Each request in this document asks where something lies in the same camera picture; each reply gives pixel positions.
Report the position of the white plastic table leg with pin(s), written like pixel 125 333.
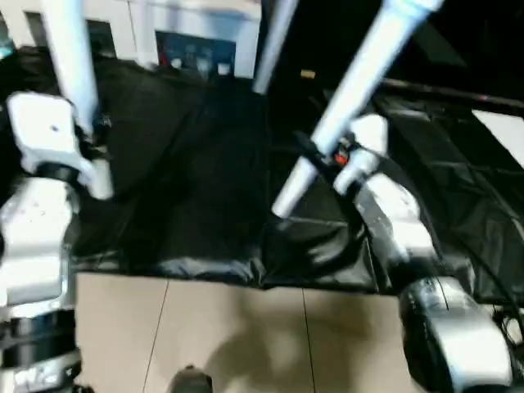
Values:
pixel 272 41
pixel 78 82
pixel 348 102

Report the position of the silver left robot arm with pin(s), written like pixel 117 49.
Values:
pixel 32 245

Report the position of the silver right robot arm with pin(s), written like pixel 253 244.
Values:
pixel 430 266

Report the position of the small tan box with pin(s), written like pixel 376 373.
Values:
pixel 308 74

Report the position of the red white ceramic figure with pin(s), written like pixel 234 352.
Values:
pixel 164 57

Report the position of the black glossy mat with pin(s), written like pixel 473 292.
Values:
pixel 184 184

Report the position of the white ceramic jar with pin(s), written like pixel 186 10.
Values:
pixel 200 63

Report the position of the small white ceramic cup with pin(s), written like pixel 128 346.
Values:
pixel 223 69

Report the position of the black television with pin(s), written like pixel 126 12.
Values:
pixel 450 92

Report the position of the white glass-door cabinet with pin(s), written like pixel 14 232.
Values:
pixel 184 24

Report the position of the white sideboard surface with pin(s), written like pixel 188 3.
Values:
pixel 503 135

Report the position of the grey robot foot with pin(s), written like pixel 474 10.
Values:
pixel 191 380

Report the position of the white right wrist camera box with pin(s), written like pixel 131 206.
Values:
pixel 368 139

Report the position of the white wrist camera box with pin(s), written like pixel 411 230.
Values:
pixel 41 131
pixel 368 139

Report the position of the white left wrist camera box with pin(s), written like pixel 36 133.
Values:
pixel 41 131

